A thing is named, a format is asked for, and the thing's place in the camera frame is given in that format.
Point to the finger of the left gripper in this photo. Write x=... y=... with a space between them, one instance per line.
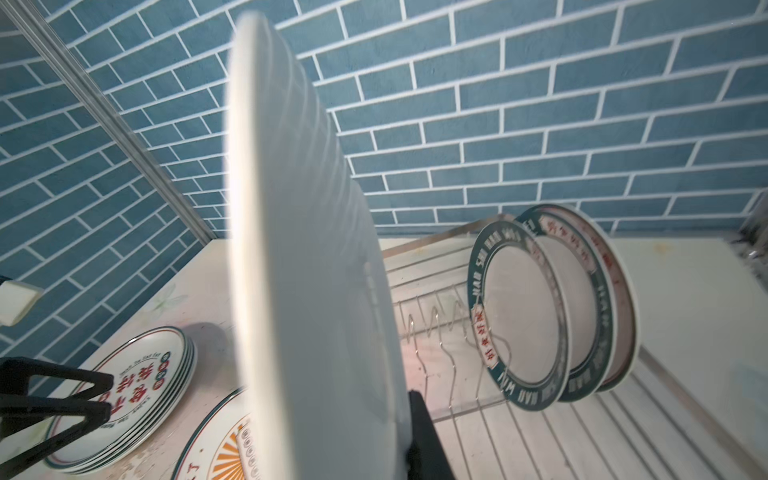
x=20 y=410

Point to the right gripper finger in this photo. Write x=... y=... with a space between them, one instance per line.
x=426 y=458

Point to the white plate red characters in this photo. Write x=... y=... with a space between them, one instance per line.
x=151 y=372

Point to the white plate orange sunburst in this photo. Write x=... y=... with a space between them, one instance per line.
x=221 y=447

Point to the metal wire dish rack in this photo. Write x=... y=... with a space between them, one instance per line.
x=693 y=407

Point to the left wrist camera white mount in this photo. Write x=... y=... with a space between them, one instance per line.
x=16 y=300

